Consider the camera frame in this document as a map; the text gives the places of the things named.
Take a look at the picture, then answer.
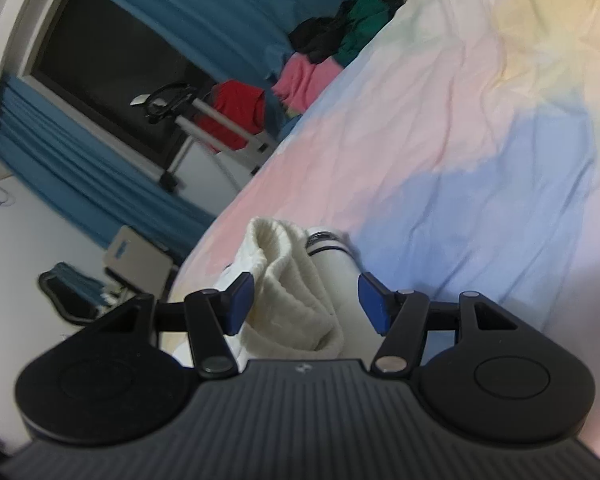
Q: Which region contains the dark window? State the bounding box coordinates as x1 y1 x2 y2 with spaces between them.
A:
21 0 222 167

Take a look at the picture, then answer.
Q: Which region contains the pink cloth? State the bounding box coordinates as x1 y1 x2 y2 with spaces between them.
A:
271 51 347 114

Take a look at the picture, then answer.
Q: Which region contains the blue curtain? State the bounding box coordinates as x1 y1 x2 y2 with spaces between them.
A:
54 0 397 82
0 74 217 250

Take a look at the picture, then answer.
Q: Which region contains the black cloth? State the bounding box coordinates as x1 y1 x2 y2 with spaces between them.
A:
288 0 357 64

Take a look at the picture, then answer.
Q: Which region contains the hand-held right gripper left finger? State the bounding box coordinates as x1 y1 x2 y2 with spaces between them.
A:
96 272 255 379

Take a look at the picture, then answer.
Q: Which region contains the pastel tie-dye bed sheet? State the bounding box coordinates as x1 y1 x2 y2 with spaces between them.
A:
160 0 600 466

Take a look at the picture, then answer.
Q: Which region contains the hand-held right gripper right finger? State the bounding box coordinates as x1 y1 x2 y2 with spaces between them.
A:
357 272 522 375

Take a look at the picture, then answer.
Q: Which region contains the red cloth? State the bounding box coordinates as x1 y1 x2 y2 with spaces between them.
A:
194 79 267 154

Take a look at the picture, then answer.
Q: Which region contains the white metal stand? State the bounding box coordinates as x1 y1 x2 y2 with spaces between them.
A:
129 80 277 192

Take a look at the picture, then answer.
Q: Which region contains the white knit sweater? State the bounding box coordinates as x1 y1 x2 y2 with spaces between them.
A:
220 216 382 362

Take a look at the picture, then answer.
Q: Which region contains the green cloth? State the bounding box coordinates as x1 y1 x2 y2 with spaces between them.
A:
334 0 397 69

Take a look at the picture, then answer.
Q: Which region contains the black chair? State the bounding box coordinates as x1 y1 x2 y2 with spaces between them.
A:
38 261 112 322

